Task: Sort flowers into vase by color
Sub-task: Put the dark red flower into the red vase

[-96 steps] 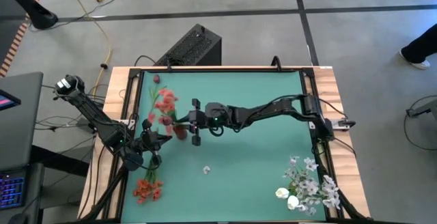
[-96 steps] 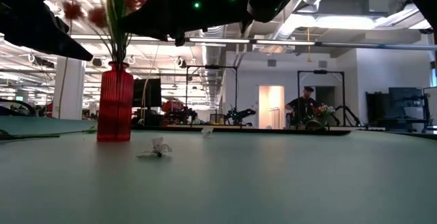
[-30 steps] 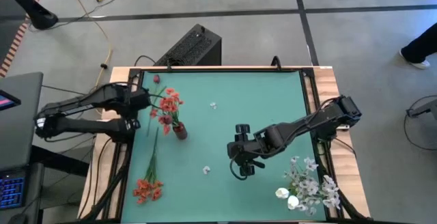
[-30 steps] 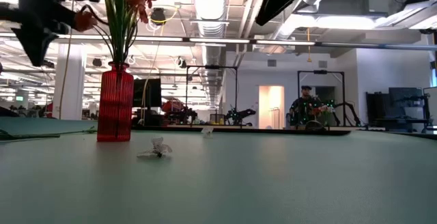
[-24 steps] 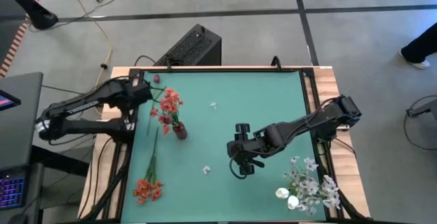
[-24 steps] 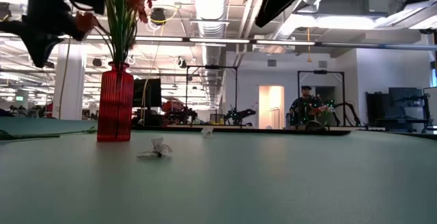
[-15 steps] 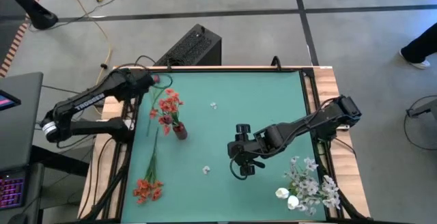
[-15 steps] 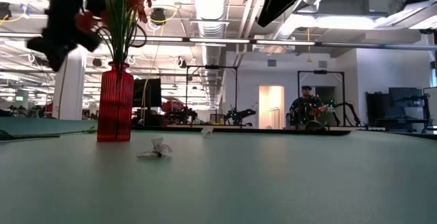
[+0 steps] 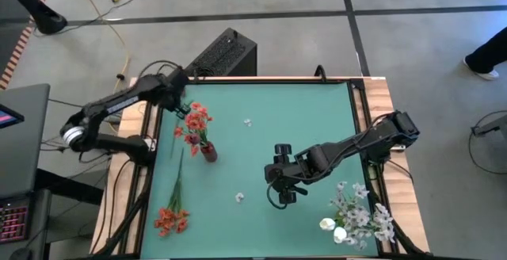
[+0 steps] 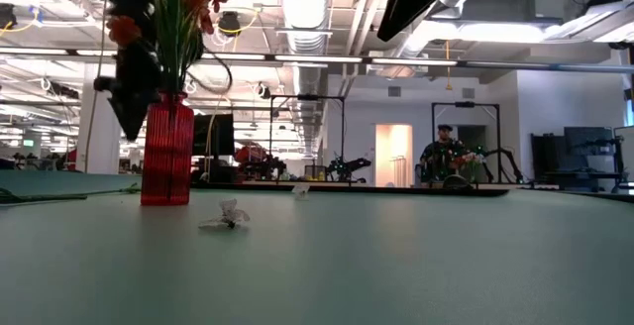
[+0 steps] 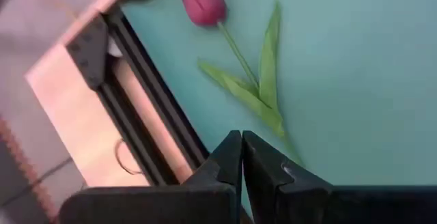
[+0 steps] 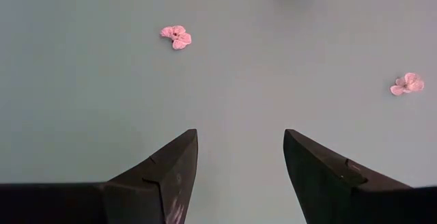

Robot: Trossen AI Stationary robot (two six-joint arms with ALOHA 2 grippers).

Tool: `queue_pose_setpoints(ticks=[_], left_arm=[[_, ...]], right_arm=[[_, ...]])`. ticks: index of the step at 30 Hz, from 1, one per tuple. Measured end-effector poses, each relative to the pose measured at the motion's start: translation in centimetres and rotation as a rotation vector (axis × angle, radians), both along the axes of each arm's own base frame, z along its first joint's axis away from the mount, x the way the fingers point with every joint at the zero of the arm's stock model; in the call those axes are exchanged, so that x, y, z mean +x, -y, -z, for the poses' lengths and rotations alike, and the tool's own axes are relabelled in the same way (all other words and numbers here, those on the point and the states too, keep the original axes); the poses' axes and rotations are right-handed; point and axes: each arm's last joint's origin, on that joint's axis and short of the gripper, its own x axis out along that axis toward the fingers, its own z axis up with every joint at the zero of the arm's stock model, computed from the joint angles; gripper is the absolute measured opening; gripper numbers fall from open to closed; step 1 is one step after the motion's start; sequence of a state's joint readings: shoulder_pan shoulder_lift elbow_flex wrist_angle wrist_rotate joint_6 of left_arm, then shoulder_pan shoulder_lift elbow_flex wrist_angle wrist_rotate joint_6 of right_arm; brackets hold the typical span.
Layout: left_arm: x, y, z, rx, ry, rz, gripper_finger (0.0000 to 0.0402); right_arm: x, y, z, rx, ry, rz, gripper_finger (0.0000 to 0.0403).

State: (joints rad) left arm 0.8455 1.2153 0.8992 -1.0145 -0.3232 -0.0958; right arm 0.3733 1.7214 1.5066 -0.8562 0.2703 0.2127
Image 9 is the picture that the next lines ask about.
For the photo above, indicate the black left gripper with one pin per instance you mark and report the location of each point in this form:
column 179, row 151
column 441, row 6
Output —
column 179, row 89

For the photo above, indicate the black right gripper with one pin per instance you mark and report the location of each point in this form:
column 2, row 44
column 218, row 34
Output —
column 283, row 174

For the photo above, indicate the orange flower bunch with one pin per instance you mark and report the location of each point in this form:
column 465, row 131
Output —
column 196, row 121
column 170, row 216

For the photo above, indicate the white artificial tulip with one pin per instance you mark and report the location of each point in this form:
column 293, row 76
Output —
column 327, row 223
column 339, row 234

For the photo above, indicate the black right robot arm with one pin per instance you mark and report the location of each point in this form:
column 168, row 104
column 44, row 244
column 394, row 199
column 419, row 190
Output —
column 356, row 141

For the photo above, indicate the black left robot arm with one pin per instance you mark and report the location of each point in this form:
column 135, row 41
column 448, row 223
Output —
column 119, row 101

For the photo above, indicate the loose white blossom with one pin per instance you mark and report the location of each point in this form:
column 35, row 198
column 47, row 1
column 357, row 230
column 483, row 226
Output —
column 239, row 197
column 247, row 122

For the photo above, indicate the teal table mat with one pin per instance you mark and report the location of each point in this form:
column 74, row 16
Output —
column 285, row 105

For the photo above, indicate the black computer tower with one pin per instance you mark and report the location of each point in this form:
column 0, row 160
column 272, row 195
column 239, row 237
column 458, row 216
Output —
column 226, row 54

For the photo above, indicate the wooden table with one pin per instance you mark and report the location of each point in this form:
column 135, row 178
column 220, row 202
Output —
column 380, row 93

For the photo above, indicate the dark grey side table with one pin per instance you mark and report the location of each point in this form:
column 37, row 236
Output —
column 27, row 153

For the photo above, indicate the black stand leg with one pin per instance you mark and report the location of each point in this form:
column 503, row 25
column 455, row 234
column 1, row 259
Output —
column 47, row 20

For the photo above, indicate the small lit display screen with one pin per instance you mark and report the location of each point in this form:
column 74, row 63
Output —
column 8, row 117

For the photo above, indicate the black mat striped border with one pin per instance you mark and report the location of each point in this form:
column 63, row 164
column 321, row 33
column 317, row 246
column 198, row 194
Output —
column 8, row 46

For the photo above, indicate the pink backlit keyboard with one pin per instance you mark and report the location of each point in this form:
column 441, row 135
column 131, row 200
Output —
column 14, row 224

